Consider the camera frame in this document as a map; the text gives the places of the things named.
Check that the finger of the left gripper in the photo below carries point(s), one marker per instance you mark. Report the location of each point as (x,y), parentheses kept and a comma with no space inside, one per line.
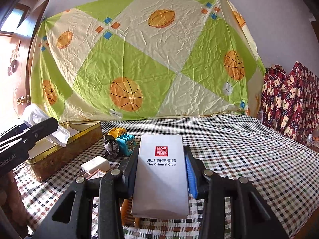
(18,129)

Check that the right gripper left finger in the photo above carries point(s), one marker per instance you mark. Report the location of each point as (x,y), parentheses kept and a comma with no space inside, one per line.
(71,216)

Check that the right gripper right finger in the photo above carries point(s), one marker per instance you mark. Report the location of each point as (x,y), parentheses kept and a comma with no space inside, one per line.
(251,216)

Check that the clear plastic case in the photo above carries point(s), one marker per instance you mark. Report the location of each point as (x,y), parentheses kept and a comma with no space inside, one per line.
(49,127)

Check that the white power adapter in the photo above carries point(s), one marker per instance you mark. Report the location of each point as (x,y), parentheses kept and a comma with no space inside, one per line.
(97,163)

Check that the white Oriental Club box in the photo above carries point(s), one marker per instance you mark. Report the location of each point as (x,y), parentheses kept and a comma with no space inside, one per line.
(161,186)

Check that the brown framed card stack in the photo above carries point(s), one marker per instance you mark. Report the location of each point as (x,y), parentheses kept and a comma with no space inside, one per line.
(95,175)

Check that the brown comb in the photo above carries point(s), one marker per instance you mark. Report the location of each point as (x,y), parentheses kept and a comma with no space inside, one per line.
(127,217)

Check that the person's left hand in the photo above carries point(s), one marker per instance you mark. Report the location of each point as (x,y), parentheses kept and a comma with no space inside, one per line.
(12,205)

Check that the gold tin box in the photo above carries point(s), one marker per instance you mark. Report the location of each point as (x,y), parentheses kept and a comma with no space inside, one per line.
(46,158)

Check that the black hair claw clip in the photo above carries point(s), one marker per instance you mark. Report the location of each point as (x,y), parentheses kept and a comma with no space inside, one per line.
(111,147)

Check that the blue toy block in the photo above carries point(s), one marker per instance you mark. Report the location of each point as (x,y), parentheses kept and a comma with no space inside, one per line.
(126,144)

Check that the yellow face toy block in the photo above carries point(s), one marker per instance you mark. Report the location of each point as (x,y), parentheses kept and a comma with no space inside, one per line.
(117,131)

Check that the red bear pattern cloth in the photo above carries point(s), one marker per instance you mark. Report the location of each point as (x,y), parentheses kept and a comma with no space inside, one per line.
(289,103)

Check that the basketball pattern bed sheet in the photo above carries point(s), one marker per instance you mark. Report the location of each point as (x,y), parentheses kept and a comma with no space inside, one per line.
(141,59)

